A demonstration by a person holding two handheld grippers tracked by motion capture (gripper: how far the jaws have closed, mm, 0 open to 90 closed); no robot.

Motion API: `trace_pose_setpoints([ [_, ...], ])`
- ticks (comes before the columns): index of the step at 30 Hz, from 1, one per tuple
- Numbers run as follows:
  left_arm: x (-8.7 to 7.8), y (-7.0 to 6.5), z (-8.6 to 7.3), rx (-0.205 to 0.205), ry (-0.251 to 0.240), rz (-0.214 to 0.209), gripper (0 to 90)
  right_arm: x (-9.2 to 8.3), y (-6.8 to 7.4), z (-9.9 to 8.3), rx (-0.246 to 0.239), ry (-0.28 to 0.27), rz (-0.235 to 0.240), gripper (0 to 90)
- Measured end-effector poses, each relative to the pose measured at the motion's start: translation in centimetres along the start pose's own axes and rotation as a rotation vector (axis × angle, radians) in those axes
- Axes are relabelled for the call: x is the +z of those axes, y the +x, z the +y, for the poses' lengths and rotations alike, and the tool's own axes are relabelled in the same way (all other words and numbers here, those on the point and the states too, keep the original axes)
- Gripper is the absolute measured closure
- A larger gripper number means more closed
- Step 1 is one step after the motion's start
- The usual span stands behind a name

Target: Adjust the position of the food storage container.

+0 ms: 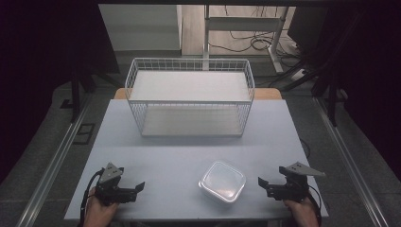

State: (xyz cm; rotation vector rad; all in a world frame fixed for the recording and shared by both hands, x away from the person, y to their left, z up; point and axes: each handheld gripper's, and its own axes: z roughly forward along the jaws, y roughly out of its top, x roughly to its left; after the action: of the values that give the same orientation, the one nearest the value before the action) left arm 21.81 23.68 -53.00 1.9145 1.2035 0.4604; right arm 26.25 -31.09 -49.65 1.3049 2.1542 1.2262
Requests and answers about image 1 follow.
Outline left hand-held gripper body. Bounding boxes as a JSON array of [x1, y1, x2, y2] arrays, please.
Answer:
[[95, 162, 138, 207]]

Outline person's right hand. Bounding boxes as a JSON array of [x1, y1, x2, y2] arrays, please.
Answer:
[[283, 196, 320, 227]]

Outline white wire basket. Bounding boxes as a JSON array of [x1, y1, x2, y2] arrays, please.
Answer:
[[124, 57, 256, 138]]

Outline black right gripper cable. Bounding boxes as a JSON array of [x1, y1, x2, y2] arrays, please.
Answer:
[[306, 184, 323, 227]]

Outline white power strip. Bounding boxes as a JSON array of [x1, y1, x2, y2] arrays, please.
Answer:
[[288, 68, 308, 82]]

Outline white metal desk frame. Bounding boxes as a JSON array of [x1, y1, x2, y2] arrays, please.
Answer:
[[202, 4, 289, 74]]

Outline wooden table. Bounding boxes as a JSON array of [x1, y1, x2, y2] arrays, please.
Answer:
[[113, 87, 283, 101]]

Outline white cabinet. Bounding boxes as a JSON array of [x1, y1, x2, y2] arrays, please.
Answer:
[[98, 3, 183, 52]]

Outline black stand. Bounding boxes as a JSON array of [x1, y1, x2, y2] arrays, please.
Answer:
[[280, 46, 349, 128], [68, 60, 122, 125]]

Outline clear plastic lidded container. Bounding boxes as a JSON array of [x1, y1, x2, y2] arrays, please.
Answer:
[[198, 160, 247, 203]]

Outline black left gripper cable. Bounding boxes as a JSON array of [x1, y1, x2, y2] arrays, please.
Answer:
[[78, 168, 106, 227]]

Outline black floor plate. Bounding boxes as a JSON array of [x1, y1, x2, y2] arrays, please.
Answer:
[[73, 122, 96, 146]]

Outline metal floor rail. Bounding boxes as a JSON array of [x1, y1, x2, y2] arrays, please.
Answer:
[[312, 95, 392, 227], [15, 93, 95, 227]]

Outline person's left hand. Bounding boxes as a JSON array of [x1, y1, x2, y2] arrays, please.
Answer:
[[82, 187, 119, 227]]

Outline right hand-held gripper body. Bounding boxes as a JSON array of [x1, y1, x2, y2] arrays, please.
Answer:
[[266, 161, 326, 203]]

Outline black floor cables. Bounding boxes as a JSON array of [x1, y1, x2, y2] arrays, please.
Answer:
[[208, 5, 305, 60]]

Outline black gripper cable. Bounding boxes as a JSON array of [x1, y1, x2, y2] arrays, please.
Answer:
[[306, 184, 323, 227], [78, 168, 106, 227]]

